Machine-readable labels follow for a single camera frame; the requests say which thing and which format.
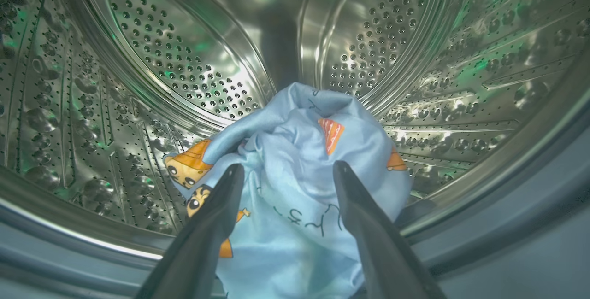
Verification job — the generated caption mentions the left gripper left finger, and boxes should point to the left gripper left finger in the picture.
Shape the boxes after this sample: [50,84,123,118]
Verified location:
[134,163,246,299]

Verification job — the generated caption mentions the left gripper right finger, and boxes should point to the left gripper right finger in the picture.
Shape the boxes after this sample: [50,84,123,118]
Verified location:
[333,160,447,299]

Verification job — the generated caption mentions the blue cartoon print garment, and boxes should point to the blue cartoon print garment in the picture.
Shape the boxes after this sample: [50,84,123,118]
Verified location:
[164,82,414,299]

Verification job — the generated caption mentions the grey rubber door gasket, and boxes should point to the grey rubber door gasket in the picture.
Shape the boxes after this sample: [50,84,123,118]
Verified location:
[0,101,590,299]

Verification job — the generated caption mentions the steel perforated washer drum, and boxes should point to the steel perforated washer drum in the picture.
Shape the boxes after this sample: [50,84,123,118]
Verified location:
[0,0,590,256]

